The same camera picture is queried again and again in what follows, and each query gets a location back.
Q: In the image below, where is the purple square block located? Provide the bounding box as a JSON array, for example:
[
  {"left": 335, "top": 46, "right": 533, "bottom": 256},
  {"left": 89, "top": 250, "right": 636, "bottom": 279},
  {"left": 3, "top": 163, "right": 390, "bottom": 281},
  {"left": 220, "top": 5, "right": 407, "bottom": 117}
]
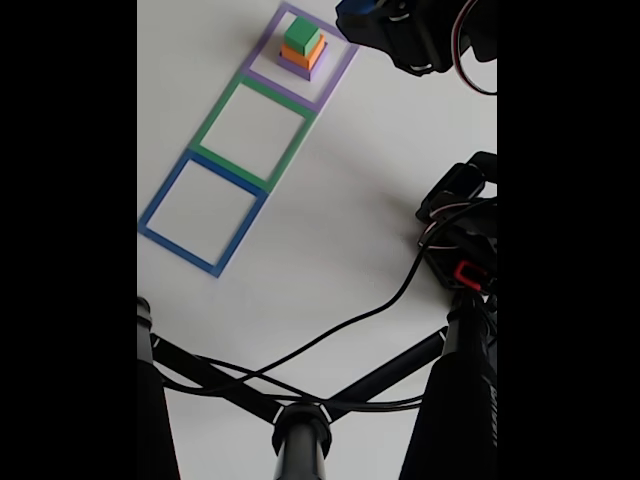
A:
[{"left": 276, "top": 43, "right": 331, "bottom": 83}]

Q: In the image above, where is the black tripod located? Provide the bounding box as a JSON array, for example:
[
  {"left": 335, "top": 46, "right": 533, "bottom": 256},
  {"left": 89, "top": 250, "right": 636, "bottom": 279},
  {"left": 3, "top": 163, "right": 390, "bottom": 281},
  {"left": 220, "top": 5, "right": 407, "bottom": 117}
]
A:
[{"left": 137, "top": 295, "right": 498, "bottom": 480}]

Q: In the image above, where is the red clamp piece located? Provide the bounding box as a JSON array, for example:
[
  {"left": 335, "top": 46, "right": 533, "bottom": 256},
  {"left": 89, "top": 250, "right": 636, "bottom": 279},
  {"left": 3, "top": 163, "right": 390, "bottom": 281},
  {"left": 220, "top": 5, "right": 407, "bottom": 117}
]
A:
[{"left": 453, "top": 259, "right": 489, "bottom": 287}]

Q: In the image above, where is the green square block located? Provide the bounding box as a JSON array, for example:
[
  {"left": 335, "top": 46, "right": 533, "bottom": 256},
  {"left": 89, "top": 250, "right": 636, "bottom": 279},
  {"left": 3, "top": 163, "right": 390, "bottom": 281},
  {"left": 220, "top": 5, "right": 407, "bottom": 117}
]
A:
[{"left": 283, "top": 15, "right": 323, "bottom": 57}]

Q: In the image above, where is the orange square block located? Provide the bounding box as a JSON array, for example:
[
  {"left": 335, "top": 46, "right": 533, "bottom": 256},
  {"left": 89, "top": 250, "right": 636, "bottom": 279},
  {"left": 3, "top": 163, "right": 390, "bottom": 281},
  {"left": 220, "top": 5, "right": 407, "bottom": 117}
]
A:
[{"left": 279, "top": 33, "right": 327, "bottom": 71}]

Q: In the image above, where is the green tape square outline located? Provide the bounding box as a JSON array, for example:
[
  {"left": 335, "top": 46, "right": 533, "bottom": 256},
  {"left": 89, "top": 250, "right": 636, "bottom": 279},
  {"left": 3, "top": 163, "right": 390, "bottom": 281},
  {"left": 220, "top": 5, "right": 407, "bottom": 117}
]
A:
[{"left": 188, "top": 72, "right": 316, "bottom": 194}]

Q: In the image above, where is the blue tape square outline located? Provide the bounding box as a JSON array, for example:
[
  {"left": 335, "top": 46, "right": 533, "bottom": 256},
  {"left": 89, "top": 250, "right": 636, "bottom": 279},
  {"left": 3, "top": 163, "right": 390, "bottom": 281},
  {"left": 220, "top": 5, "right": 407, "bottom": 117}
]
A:
[{"left": 137, "top": 148, "right": 266, "bottom": 279}]

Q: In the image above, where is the purple tape square outline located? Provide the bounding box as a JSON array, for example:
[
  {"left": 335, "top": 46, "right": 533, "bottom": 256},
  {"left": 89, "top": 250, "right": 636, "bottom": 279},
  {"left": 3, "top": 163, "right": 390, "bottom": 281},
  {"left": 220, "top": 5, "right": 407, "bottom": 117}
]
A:
[{"left": 239, "top": 1, "right": 361, "bottom": 112}]

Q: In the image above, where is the red white black servo cable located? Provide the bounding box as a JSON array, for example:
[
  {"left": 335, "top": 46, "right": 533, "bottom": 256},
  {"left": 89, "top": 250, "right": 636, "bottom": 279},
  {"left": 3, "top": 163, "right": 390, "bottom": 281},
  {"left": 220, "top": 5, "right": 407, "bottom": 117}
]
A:
[{"left": 448, "top": 0, "right": 498, "bottom": 97}]

